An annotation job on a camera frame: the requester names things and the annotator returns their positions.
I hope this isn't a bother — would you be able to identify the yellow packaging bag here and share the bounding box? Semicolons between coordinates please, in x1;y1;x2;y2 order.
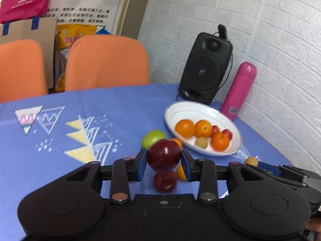
54;24;111;92

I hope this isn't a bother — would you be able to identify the orange fabric chair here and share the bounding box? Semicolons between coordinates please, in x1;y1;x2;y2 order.
65;35;151;91
0;39;48;103

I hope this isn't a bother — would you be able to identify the large orange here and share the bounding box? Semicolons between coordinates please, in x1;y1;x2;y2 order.
175;119;195;138
195;120;213;138

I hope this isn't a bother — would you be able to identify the black wireless microphone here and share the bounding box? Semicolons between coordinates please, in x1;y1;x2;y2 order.
217;24;230;42

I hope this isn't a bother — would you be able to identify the dark red plum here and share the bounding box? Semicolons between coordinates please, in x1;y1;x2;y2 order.
147;139;182;173

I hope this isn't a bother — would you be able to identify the small green apple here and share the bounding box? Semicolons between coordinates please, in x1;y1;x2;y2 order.
141;130;167;149

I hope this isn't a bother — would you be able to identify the person's right hand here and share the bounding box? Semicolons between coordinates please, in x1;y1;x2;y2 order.
305;218;321;231

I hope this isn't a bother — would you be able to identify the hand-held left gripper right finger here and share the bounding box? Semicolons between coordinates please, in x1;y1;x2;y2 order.
181;149;264;203

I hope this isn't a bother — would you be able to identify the white plate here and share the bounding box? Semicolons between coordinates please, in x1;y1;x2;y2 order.
164;100;243;157

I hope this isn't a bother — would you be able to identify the pink bottle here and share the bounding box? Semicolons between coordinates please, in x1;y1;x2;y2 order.
220;61;257;121

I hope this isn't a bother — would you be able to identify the small orange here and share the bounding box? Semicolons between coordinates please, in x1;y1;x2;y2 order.
176;164;187;182

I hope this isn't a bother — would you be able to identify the brown paper bag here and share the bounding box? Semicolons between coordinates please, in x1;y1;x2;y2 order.
0;17;59;93

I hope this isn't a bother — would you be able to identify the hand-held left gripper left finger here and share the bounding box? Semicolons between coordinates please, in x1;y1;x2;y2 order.
65;148;148;204

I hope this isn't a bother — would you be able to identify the wall poster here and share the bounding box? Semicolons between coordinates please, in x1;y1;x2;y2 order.
46;0;133;36

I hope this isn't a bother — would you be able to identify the blue printed tablecloth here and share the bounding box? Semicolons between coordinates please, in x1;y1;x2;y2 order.
0;83;294;240

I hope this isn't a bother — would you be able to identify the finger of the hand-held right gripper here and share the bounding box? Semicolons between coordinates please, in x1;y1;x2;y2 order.
245;161;284;180

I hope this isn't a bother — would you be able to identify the dark red apple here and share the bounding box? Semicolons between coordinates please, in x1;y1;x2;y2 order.
153;171;179;194

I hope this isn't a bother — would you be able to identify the magenta tote bag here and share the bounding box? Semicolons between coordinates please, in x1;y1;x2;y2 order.
0;0;55;23

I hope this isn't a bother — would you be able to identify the black speaker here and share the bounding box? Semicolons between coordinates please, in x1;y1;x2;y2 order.
179;32;233;105

